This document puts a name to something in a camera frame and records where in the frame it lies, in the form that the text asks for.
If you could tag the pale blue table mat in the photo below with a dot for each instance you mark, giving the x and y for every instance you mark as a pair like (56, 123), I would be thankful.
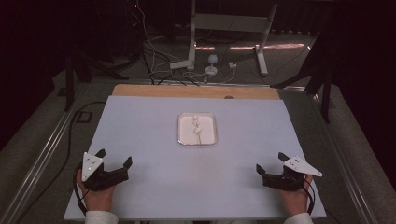
(149, 130)

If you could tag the round white device on base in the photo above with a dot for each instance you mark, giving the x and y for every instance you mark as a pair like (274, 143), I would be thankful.
(212, 59)

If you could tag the black tripod stand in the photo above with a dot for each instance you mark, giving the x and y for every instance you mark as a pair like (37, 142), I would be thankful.
(325, 99)
(69, 81)

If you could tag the white plug adapter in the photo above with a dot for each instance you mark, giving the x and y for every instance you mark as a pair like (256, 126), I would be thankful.
(232, 65)

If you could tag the aluminium floor rail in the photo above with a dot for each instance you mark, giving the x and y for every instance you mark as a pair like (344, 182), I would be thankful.
(40, 168)
(345, 174)

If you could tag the person's left hand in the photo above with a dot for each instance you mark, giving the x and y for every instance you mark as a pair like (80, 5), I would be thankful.
(98, 200)

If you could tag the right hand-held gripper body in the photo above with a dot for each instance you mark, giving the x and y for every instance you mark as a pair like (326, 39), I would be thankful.
(285, 182)

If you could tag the white power strip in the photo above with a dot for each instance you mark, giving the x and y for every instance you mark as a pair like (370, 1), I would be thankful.
(180, 64)

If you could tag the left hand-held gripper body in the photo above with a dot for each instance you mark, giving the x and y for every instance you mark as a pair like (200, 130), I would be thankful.
(102, 179)

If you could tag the small white food piece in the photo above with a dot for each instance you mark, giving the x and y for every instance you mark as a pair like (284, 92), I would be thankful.
(195, 123)
(195, 117)
(197, 130)

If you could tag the thin wooden skewer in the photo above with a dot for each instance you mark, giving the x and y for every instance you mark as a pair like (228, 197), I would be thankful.
(199, 139)

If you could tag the white metal stand frame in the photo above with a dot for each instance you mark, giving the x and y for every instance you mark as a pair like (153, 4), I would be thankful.
(230, 23)

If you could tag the white square tray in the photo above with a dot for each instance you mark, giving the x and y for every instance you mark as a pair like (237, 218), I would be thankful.
(186, 133)

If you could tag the person's right hand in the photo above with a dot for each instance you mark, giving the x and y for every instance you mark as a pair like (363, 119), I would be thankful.
(294, 200)

